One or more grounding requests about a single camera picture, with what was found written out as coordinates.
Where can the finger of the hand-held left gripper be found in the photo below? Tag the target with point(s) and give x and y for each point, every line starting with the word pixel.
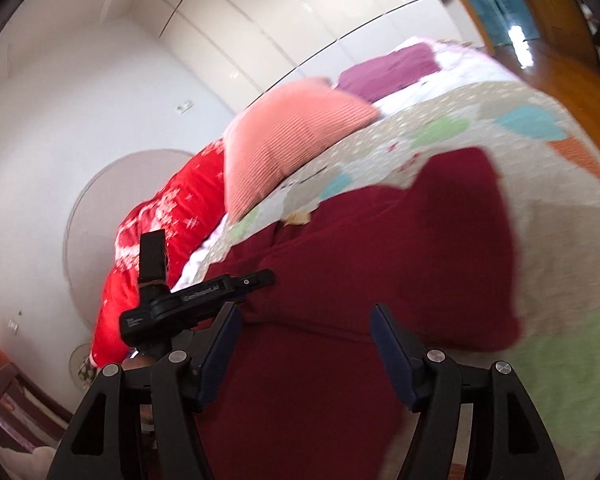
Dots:
pixel 255 280

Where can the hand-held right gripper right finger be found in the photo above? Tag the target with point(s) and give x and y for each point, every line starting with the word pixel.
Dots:
pixel 392 355

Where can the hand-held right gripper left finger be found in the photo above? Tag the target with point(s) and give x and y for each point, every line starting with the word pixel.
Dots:
pixel 220 355

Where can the dark red pillow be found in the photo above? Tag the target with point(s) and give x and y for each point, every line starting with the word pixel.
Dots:
pixel 330 270

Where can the floral patterned cloth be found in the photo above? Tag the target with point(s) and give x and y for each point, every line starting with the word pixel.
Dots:
pixel 85 367

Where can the red floral duvet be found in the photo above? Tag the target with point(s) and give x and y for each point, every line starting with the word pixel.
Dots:
pixel 180 210

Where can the round pale headboard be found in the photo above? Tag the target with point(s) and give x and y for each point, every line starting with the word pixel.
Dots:
pixel 95 210

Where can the pink ribbed pillow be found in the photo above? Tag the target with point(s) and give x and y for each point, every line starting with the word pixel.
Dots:
pixel 290 140

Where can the heart patterned quilt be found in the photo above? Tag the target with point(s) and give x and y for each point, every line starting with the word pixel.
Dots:
pixel 555 240

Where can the purple pillow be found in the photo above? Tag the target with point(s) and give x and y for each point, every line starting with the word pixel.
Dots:
pixel 390 72

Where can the glossy white wardrobe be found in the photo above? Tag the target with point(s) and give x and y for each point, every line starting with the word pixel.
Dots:
pixel 280 20

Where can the blue door curtain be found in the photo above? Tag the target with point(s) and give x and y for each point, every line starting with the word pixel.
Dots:
pixel 517 10

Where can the wooden door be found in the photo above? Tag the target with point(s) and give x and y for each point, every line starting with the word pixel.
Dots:
pixel 555 10

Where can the white wall socket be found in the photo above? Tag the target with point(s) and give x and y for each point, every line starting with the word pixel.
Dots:
pixel 184 106
pixel 13 326

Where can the wooden door frame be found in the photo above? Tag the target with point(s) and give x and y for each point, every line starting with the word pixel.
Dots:
pixel 484 37

